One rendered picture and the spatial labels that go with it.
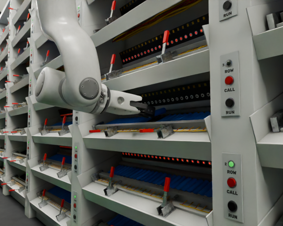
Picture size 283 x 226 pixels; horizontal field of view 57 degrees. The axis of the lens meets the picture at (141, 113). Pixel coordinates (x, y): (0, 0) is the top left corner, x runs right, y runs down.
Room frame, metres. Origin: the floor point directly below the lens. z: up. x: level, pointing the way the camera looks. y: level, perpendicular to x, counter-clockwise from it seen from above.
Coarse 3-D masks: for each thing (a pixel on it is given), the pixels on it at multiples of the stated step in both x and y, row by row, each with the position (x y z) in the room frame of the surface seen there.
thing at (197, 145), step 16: (80, 128) 1.01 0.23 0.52; (208, 128) 0.53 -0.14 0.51; (96, 144) 0.94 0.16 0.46; (112, 144) 0.85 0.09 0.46; (128, 144) 0.78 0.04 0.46; (144, 144) 0.72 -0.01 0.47; (160, 144) 0.66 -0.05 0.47; (176, 144) 0.62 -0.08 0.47; (192, 144) 0.58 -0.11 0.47; (208, 144) 0.54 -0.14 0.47; (208, 160) 0.56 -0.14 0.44
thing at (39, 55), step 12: (36, 24) 1.57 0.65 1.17; (36, 48) 1.58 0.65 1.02; (48, 48) 1.62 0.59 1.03; (36, 60) 1.58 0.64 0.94; (48, 108) 1.63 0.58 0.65; (60, 108) 1.67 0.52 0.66; (36, 120) 1.58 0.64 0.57; (48, 120) 1.63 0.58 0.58; (60, 120) 1.67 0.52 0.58; (36, 144) 1.59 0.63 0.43; (48, 144) 1.63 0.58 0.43; (36, 180) 1.59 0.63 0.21
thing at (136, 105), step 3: (132, 102) 0.69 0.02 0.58; (135, 102) 0.69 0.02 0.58; (132, 105) 0.69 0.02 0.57; (135, 105) 0.69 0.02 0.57; (138, 105) 0.70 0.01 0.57; (141, 105) 0.70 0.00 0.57; (144, 105) 0.70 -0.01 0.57; (147, 105) 0.71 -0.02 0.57; (141, 108) 0.71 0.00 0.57; (144, 108) 0.70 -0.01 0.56
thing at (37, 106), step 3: (30, 96) 1.56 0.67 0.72; (33, 96) 1.57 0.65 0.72; (33, 99) 1.57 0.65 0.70; (33, 102) 1.57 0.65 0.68; (36, 102) 1.58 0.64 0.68; (33, 105) 1.56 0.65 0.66; (36, 105) 1.52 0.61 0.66; (39, 105) 1.48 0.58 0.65; (42, 105) 1.44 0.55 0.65; (45, 105) 1.41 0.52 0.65; (48, 105) 1.37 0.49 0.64; (51, 105) 1.34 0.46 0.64; (36, 108) 1.54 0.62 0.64; (39, 108) 1.50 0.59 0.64; (42, 108) 1.46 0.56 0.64; (45, 108) 1.42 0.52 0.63
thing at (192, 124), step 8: (184, 120) 0.67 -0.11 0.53; (192, 120) 0.64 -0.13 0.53; (200, 120) 0.62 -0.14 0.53; (96, 128) 1.02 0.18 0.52; (104, 128) 0.97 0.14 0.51; (120, 128) 0.88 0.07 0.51; (128, 128) 0.85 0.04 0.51; (136, 128) 0.81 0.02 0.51; (144, 128) 0.77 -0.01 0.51; (152, 128) 0.75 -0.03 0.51; (176, 128) 0.68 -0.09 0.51; (184, 128) 0.64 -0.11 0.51; (192, 128) 0.64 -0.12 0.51; (200, 128) 0.62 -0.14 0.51
